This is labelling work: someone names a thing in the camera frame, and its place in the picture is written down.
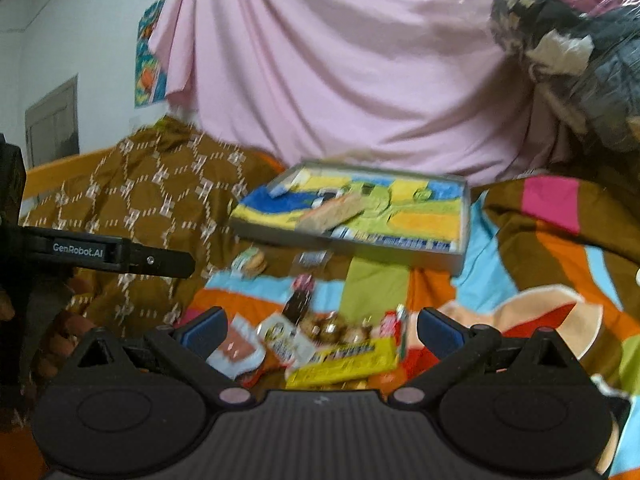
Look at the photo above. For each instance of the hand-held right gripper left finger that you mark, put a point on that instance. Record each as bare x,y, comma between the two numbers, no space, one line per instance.
205,332

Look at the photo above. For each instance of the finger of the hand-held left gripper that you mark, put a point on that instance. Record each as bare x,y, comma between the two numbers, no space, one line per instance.
160,260

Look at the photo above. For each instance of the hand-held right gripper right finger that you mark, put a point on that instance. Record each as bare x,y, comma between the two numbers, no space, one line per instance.
440,332

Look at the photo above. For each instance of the white pink meat snack packet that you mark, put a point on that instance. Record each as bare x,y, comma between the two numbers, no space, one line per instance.
235,347

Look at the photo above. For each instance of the grey shallow box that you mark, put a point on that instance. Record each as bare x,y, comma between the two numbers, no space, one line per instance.
400,255

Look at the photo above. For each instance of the dark meat snack packet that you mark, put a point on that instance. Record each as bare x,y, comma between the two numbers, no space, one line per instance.
299,302

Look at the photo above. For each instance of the yellow snack packet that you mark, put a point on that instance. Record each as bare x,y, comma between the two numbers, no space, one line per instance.
345,360

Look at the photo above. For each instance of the person's left hand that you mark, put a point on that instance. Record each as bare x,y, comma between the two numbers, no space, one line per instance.
65,334

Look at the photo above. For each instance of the brown patterned cloth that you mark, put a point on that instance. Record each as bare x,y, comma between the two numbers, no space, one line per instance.
165,185

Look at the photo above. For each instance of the white packet yellow print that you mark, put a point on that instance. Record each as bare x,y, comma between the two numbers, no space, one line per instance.
282,337

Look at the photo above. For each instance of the green biscuit packet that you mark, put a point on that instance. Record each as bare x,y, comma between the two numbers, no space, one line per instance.
248,262

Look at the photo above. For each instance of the braised egg packet red label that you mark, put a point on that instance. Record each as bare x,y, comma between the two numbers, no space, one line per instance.
327,329

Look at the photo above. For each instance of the colourful printed paper liner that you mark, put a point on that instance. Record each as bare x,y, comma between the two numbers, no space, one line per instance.
425,220

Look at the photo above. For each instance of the colourful printed blanket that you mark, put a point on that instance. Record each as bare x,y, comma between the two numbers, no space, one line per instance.
540,270

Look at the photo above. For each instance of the small clear snack packet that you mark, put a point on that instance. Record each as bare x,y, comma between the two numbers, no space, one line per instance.
311,259

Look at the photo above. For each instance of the small white snack packet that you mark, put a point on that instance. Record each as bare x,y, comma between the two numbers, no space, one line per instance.
294,181

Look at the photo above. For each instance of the clear cracker packet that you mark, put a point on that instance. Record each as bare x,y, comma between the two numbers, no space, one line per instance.
332,214

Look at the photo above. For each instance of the pink cloth curtain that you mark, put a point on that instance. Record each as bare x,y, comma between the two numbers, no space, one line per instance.
325,60

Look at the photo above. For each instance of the plastic-wrapped bundle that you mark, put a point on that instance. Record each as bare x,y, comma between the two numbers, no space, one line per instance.
575,50

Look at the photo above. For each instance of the orange bed frame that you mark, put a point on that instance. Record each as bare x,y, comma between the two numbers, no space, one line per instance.
50,171

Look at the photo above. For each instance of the grey window frame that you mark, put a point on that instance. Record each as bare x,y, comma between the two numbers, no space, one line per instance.
52,120

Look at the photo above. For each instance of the colourful wall poster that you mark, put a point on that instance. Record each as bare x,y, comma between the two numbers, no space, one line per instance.
150,55

